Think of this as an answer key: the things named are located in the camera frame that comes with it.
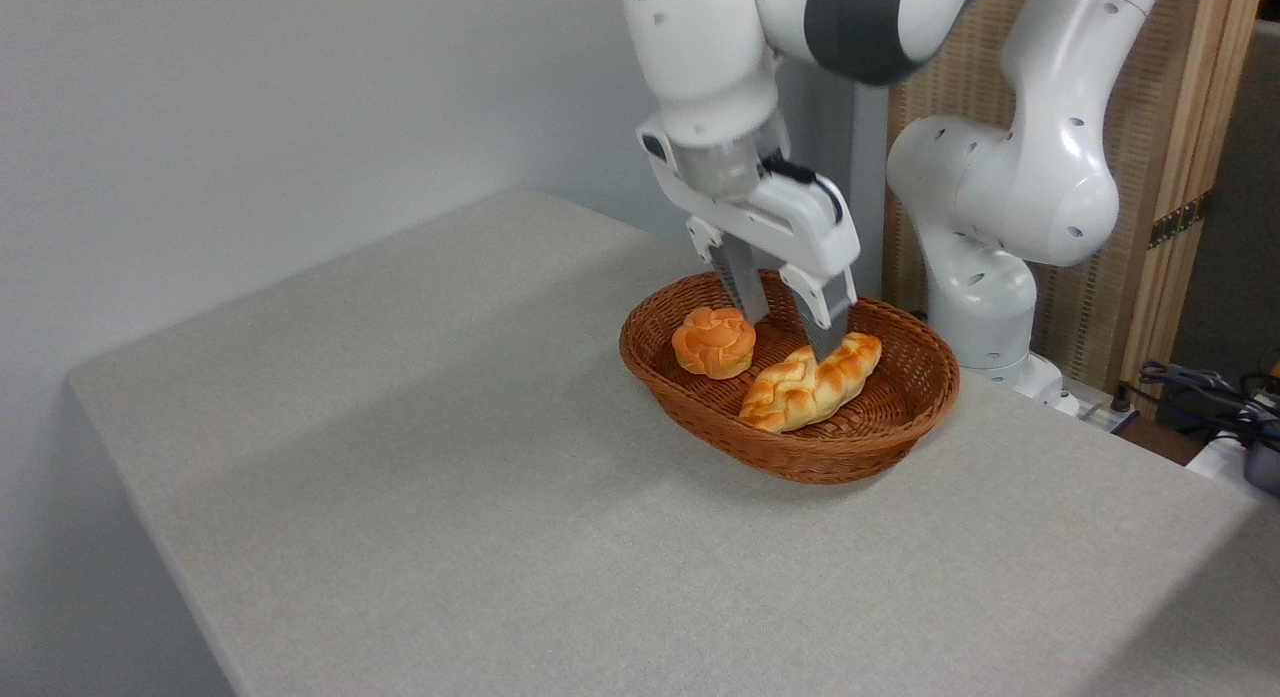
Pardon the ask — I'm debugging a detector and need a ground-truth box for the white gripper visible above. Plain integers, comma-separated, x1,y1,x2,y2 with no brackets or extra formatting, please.
636,117,862,364

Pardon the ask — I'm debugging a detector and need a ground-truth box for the braided bread loaf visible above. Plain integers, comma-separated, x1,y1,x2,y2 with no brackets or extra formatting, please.
737,331,885,436

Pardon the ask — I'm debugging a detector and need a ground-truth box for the round flower-shaped bread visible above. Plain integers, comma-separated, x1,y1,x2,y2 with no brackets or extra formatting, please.
670,305,759,381

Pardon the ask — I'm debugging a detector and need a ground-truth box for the brown wicker basket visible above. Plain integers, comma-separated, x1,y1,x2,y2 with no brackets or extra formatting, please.
617,267,962,486

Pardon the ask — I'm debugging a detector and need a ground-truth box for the white power strip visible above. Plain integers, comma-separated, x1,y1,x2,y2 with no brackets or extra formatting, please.
1072,381,1143,435

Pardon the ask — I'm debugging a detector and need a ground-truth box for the metal screen hinge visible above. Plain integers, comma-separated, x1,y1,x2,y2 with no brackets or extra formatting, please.
1147,190,1215,250

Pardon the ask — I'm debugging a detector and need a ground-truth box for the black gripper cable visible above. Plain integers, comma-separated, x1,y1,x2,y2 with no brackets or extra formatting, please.
764,154,844,224

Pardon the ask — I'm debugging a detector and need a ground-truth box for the bundle of dark cables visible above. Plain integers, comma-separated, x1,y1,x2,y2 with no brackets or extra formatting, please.
1120,359,1280,450

